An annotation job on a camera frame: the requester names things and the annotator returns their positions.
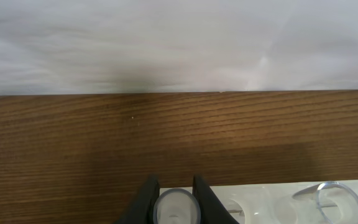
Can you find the white test tube rack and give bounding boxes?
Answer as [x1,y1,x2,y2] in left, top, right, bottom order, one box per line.
[159,179,358,224]

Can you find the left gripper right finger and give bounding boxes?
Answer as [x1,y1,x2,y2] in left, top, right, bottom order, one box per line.
[193,176,241,224]

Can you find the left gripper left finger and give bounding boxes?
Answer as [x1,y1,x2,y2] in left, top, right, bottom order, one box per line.
[113,175,160,224]

